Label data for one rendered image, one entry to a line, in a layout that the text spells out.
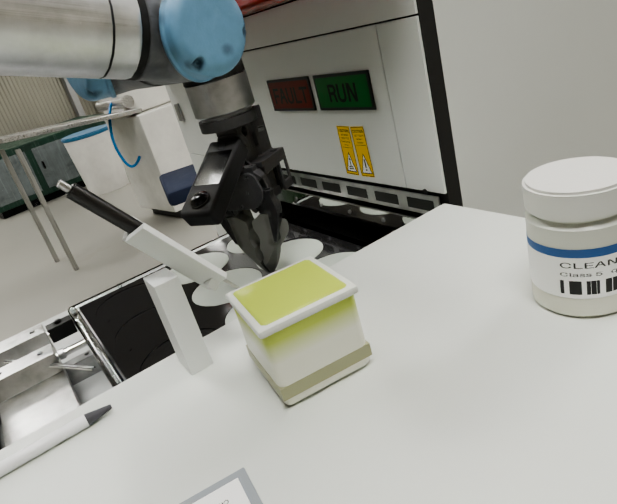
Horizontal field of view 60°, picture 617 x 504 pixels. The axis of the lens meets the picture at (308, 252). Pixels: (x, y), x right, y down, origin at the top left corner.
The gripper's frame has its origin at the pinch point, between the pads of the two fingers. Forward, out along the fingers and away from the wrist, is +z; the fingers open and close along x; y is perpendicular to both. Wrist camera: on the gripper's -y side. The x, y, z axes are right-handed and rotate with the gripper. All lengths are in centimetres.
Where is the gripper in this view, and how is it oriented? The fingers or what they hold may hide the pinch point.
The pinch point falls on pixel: (265, 266)
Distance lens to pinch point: 71.3
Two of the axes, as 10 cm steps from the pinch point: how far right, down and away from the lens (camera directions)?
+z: 2.6, 8.8, 4.0
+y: 3.9, -4.7, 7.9
